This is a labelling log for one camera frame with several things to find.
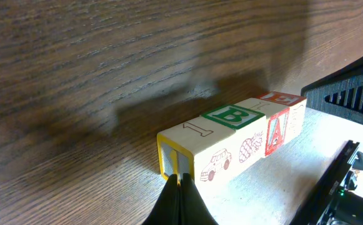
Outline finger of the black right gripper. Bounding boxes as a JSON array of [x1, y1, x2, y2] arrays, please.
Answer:
[[301, 57, 363, 125]]

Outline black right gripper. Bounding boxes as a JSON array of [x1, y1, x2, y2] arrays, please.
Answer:
[[290, 140, 363, 225]]

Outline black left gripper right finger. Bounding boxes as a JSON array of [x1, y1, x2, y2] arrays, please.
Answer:
[[179, 173, 218, 225]]

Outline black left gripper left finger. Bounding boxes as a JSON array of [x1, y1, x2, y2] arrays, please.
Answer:
[[142, 174, 181, 225]]

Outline green edged picture block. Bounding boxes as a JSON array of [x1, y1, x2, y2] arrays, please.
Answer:
[[257, 91, 307, 144]]

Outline yellow car block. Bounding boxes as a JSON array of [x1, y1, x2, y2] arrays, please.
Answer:
[[157, 116, 237, 192]]

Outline red letter A block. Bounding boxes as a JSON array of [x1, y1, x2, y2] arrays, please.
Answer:
[[236, 98, 289, 158]]

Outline pineapple green B block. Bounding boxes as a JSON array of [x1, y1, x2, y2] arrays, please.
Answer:
[[201, 104, 266, 171]]

